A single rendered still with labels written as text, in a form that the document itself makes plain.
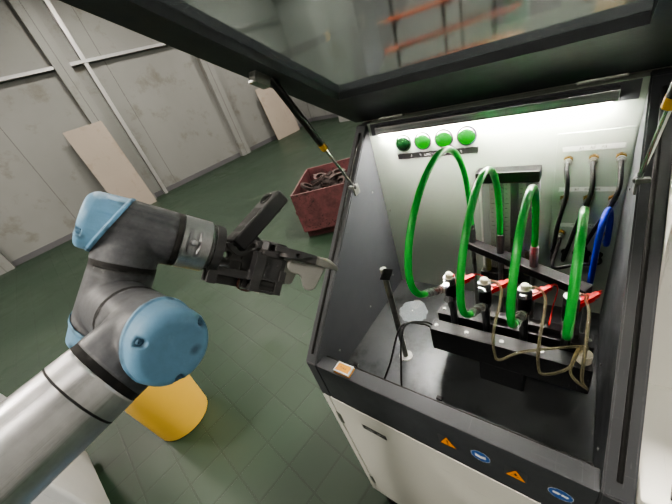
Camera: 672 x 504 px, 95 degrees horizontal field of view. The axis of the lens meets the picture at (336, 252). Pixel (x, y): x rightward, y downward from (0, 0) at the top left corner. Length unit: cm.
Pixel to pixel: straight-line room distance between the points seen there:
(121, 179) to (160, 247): 859
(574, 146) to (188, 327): 84
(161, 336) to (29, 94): 912
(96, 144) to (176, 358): 884
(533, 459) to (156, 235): 73
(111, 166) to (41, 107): 156
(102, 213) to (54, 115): 891
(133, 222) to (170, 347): 18
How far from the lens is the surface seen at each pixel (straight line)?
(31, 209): 928
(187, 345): 33
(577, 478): 76
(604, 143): 90
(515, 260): 58
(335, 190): 329
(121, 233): 45
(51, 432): 35
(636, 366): 73
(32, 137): 928
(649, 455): 78
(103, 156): 907
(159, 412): 223
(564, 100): 85
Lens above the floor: 164
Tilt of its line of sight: 31 degrees down
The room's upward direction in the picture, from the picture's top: 19 degrees counter-clockwise
